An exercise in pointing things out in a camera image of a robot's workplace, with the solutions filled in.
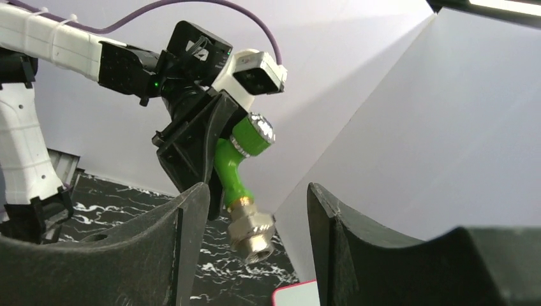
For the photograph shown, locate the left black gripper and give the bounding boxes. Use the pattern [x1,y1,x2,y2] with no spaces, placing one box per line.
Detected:
[152,20,247,221]

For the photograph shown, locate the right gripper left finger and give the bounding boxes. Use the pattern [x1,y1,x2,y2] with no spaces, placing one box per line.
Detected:
[1,182,210,305]

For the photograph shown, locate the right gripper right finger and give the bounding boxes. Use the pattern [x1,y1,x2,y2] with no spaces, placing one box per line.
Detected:
[307,183,540,305]

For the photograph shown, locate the green water faucet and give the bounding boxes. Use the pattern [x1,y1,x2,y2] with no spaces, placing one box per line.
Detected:
[214,112,276,212]

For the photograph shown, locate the silver hex nut fitting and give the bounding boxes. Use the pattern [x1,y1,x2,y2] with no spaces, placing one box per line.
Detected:
[228,202,276,265]

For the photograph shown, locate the pink framed whiteboard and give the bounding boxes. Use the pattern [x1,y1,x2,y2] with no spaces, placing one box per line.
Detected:
[272,279,320,306]

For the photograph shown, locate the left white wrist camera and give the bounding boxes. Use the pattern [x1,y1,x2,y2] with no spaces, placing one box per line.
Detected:
[212,49,288,112]

